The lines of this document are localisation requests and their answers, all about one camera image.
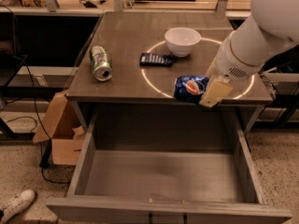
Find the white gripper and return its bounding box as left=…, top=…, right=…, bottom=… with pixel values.
left=198, top=31, right=265, bottom=108

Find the blue pepsi can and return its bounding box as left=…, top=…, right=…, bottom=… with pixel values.
left=174, top=75, right=209, bottom=105

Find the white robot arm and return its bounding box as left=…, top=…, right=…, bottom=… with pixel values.
left=200, top=0, right=299, bottom=107

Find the grey cabinet with top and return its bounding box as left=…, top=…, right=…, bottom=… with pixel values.
left=65, top=10, right=274, bottom=135

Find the open grey top drawer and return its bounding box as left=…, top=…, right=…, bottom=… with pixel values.
left=47, top=104, right=292, bottom=224

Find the green soda can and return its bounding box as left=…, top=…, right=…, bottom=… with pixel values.
left=90, top=46, right=112, bottom=81

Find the white ceramic bowl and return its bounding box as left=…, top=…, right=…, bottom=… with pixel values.
left=164, top=27, right=202, bottom=57

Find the dark blue snack packet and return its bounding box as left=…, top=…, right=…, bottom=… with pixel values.
left=139, top=53, right=176, bottom=67

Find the brown cardboard box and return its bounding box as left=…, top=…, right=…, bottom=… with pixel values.
left=33, top=91, right=85, bottom=165

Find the grey side shelf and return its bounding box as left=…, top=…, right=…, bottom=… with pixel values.
left=6, top=66, right=78, bottom=98

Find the white sneaker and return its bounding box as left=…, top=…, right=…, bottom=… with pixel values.
left=0, top=189, right=36, bottom=224

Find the black floor cable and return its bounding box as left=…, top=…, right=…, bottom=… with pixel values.
left=0, top=3, right=72, bottom=185

